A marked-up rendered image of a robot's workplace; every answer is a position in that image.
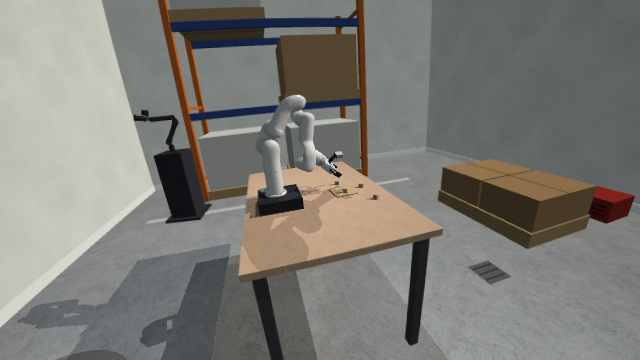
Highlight tan flat mat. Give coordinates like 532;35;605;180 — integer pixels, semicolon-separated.
329;186;359;198

